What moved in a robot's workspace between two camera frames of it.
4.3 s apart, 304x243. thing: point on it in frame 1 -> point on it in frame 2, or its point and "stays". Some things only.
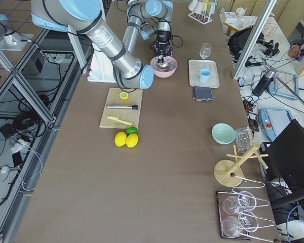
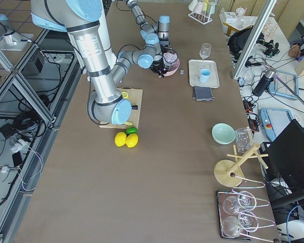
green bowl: (223, 133) stays
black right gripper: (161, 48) -> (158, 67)
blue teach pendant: (275, 121) stays
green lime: (130, 130) stays
